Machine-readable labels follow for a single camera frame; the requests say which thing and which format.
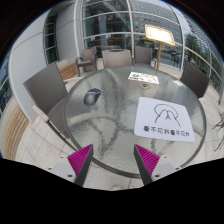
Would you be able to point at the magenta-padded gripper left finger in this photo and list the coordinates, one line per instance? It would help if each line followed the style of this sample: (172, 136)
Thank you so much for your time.
(77, 161)

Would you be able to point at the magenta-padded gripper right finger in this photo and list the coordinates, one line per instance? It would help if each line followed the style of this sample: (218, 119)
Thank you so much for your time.
(150, 161)

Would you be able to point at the black computer mouse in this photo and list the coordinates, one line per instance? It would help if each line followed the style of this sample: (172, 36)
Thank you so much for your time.
(91, 96)

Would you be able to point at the curved wooden slat bench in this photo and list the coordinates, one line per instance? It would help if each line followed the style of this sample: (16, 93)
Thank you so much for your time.
(15, 133)

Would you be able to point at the brown wicker chair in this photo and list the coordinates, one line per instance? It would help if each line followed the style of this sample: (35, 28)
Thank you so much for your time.
(45, 88)
(116, 59)

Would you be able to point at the laminated picture menu card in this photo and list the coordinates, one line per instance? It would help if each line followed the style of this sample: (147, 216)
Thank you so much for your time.
(143, 77)

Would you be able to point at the brown wicker armchair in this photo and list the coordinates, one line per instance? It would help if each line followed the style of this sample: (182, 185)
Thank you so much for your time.
(143, 55)
(87, 58)

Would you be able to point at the gold-framed menu stand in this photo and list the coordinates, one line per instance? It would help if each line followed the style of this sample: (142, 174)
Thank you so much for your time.
(160, 34)

